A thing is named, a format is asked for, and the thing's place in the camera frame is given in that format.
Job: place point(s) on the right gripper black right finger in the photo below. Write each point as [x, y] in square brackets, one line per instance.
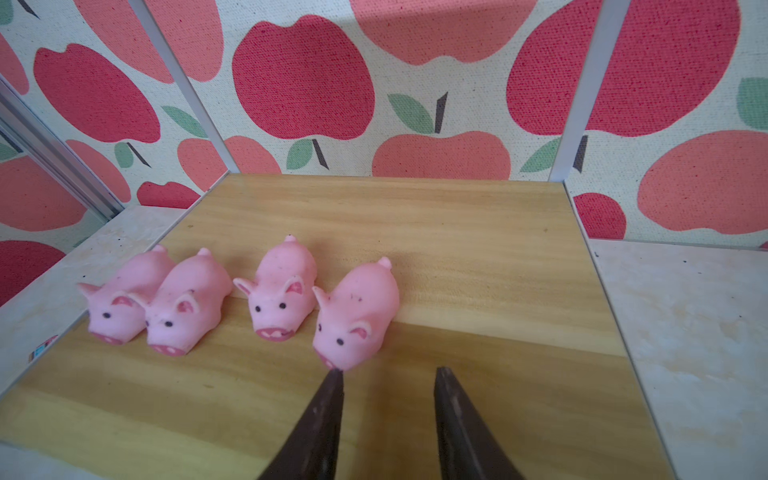
[467, 448]

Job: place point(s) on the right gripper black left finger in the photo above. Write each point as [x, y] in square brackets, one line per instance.
[311, 449]

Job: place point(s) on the pink pig toy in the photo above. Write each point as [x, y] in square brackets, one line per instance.
[280, 295]
[114, 317]
[187, 305]
[353, 319]

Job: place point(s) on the wooden two-tier white-frame shelf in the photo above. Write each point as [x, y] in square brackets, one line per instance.
[476, 296]

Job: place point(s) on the pink blue toy car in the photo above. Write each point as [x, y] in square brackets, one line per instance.
[41, 348]

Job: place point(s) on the left aluminium frame post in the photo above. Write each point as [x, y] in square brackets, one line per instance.
[23, 131]

